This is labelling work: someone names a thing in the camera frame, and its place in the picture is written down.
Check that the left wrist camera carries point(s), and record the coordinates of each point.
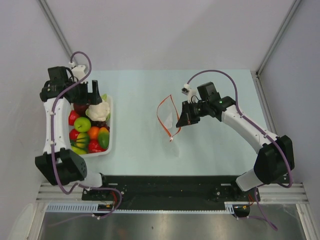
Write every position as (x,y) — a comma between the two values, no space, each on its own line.
(79,71)

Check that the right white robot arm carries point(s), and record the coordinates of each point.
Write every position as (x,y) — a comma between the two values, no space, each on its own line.
(275,155)

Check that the clear zip top bag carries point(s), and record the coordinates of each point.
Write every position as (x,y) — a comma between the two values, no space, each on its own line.
(167,116)

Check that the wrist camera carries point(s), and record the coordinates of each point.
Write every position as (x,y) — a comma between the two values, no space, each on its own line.
(79,71)
(190,93)

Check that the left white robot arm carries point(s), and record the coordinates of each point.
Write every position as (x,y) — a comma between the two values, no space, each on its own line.
(67,101)

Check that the right aluminium frame post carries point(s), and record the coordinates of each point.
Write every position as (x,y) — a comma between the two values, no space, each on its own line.
(278,36)

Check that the green apple toy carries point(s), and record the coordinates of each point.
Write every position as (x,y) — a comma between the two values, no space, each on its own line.
(82,124)

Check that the dark red apple toy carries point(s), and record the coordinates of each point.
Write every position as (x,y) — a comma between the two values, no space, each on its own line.
(80,109)

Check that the left aluminium frame post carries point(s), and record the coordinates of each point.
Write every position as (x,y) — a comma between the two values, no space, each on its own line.
(51,19)

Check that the white cable duct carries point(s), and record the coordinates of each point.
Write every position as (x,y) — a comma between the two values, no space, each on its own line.
(95,208)

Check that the white plastic food tray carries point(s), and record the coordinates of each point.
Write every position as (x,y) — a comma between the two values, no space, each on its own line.
(73,134)

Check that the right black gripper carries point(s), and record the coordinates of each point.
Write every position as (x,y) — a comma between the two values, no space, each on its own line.
(186,113)

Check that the white cauliflower toy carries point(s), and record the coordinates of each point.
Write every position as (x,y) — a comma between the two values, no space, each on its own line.
(100,112)

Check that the orange fruit toy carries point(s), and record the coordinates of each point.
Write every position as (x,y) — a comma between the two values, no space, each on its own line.
(93,132)

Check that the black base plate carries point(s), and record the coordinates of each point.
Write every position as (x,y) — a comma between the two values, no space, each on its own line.
(171,193)

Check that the purple grapes toy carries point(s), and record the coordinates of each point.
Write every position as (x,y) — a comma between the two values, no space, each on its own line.
(100,124)

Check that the aluminium frame post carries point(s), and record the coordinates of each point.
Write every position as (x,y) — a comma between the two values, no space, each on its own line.
(51,19)
(278,36)

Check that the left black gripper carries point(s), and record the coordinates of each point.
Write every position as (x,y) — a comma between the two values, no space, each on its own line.
(92,98)

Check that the green red mango toy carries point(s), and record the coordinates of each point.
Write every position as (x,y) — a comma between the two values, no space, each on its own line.
(103,137)

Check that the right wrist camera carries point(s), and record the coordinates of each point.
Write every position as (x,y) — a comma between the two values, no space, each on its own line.
(190,93)

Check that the red tomato toy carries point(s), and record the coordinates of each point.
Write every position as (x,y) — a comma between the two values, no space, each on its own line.
(73,116)

